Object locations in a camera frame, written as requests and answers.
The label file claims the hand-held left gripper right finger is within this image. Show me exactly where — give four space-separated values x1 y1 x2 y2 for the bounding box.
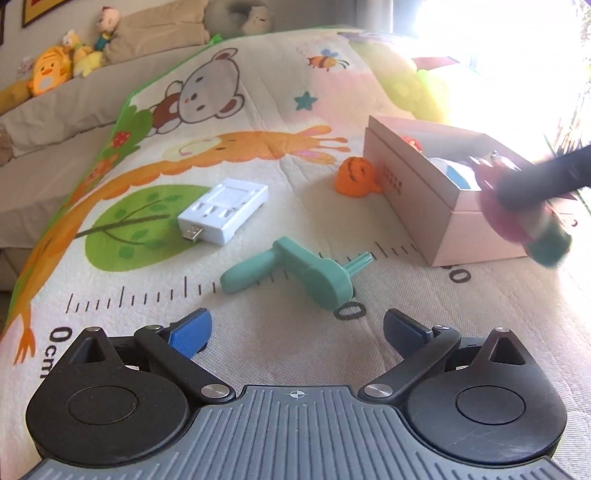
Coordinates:
358 308 532 409

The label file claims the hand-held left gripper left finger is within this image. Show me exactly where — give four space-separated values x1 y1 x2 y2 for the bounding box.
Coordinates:
61 308 236 406

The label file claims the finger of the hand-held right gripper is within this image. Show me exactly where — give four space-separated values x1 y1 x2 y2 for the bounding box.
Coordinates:
496 147 591 211

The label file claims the blue tissue packet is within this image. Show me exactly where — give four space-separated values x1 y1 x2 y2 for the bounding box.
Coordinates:
427 157 484 191

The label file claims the pink cardboard box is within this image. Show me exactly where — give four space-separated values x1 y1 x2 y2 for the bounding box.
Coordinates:
363 115 578 267

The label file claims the printed cartoon play mat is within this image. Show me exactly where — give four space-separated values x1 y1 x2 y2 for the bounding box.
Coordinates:
0 23 591 480

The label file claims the white battery charger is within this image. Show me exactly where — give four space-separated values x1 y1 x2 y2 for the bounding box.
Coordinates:
178 178 269 247

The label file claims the orange pumpkin toy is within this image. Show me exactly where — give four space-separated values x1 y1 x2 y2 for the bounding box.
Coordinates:
335 156 384 199

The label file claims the beige sofa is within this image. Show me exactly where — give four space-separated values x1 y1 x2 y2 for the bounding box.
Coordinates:
0 0 218 291

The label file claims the yellow plush toy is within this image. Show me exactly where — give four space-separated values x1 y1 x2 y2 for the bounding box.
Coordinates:
74 50 108 77

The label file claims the yellow tiger plush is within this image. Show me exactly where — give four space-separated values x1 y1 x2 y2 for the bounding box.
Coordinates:
28 46 75 97

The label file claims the long yellow plush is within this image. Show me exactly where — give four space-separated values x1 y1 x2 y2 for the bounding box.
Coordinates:
0 78 33 114

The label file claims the beige pillow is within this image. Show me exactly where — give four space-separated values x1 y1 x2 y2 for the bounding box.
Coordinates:
106 0 211 65

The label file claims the small duck plush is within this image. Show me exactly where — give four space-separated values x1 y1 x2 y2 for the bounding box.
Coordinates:
62 28 91 61

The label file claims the pink-faced doll plush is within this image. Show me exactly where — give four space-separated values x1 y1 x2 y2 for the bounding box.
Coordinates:
95 6 122 51

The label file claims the grey animal neck pillow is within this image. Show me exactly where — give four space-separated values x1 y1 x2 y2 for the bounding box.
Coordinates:
204 0 273 37

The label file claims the small framed wall picture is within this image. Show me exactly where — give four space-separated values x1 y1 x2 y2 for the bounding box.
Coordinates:
22 0 93 28

